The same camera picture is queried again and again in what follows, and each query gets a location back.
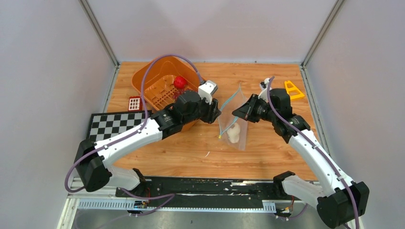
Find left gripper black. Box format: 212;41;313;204
183;94;222;126

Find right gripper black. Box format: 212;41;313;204
232;94;277;123

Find clear zip top bag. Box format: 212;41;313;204
218;85;248;151

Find white toy mushroom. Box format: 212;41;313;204
226;123;241;144

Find purple toy grapes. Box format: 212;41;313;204
172;88;190;100

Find red toy apple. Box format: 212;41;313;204
173;76;187;90

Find orange plastic basket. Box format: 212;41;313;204
131;54;208;132

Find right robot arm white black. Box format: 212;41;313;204
232;88;370;229

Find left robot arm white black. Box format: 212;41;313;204
72;90;221;197

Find yellow triangular plastic stand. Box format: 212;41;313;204
284;80;305;101

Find red white grid block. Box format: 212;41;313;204
128;96;143;112

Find black white checkerboard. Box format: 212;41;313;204
82;111;146;143

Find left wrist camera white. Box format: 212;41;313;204
198;80;218;105

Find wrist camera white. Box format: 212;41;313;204
198;80;218;105
258;76;275;102

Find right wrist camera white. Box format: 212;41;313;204
258;76;275;102

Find black mounting base plate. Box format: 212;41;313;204
115;177;299;210

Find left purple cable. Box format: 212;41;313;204
64;54;204;218

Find white slotted cable duct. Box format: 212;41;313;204
77;199;277;214

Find right aluminium frame post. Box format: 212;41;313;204
301;0;346;68

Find aluminium frame post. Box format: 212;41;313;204
301;0;346;68
79;0;120;68

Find left aluminium frame post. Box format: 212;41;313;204
79;0;120;68

